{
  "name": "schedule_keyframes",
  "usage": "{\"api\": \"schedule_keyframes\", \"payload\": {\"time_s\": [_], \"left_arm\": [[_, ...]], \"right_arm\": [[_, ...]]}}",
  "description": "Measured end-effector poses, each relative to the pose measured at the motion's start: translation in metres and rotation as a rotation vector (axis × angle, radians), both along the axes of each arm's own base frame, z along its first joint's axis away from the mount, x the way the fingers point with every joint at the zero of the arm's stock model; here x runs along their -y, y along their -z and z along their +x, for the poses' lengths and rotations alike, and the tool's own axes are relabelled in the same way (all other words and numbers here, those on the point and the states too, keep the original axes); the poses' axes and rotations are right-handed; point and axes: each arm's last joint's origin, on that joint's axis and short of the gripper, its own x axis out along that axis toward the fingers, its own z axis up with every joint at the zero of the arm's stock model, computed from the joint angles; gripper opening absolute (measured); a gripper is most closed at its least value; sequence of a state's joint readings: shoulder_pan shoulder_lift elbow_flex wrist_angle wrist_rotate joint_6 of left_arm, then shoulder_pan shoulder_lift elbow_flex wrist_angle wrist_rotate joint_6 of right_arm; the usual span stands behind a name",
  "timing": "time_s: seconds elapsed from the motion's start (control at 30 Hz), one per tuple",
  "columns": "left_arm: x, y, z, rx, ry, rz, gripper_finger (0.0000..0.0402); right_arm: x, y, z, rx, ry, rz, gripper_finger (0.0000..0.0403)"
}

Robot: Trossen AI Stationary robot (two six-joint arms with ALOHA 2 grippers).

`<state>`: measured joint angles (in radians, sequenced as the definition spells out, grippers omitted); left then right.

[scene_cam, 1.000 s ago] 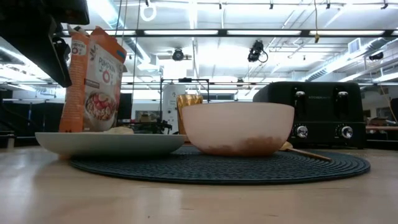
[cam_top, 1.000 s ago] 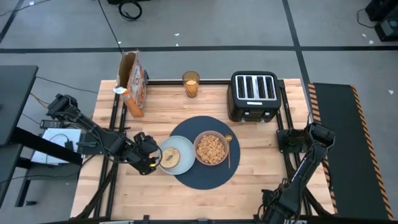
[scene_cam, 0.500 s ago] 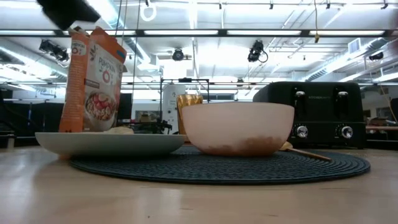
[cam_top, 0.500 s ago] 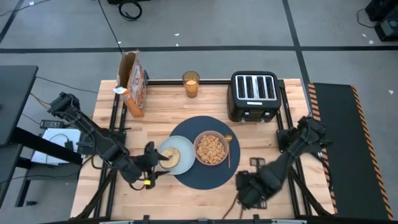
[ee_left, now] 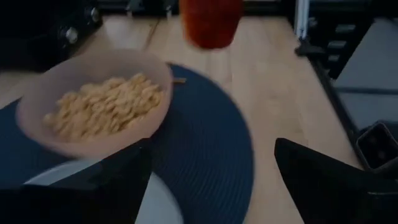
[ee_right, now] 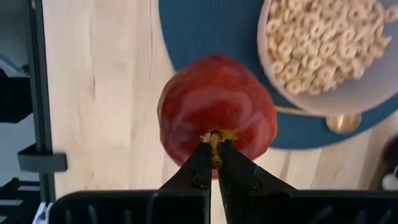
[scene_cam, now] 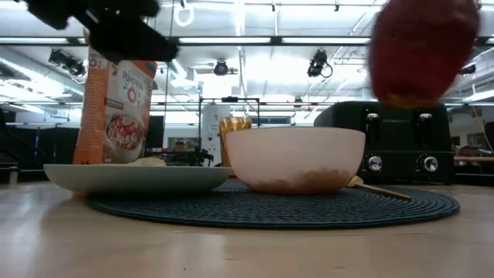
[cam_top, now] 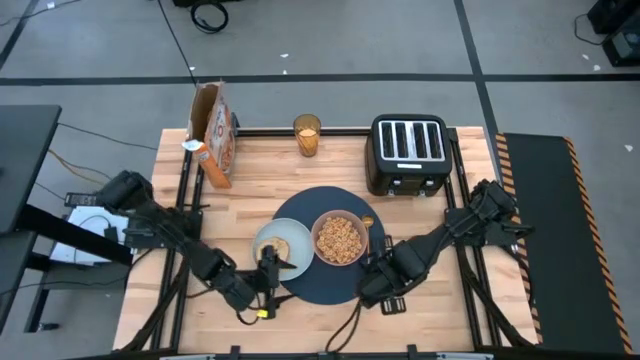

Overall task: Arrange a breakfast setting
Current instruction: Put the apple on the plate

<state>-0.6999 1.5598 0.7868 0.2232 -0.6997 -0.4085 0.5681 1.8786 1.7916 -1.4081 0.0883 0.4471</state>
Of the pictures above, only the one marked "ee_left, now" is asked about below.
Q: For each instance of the beige cereal pieces heap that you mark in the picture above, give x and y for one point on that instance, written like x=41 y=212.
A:
x=102 y=109

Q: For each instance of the black rounded camera box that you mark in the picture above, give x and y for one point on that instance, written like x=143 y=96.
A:
x=377 y=146

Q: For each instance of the amber faceted drinking glass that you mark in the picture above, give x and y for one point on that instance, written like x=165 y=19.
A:
x=211 y=25

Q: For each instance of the dark blue round placemat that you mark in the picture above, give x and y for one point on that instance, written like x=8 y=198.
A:
x=202 y=140

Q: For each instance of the black rig frame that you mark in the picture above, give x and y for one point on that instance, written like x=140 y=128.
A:
x=323 y=37

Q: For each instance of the wooden spoon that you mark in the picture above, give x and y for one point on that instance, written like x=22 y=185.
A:
x=179 y=80

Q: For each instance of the white round bowl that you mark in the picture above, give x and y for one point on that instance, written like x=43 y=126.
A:
x=93 y=62

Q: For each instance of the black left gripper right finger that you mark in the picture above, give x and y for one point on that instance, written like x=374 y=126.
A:
x=335 y=193

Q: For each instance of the white round plate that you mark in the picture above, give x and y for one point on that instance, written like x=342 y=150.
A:
x=161 y=202

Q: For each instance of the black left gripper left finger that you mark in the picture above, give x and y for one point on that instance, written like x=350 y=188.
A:
x=93 y=205

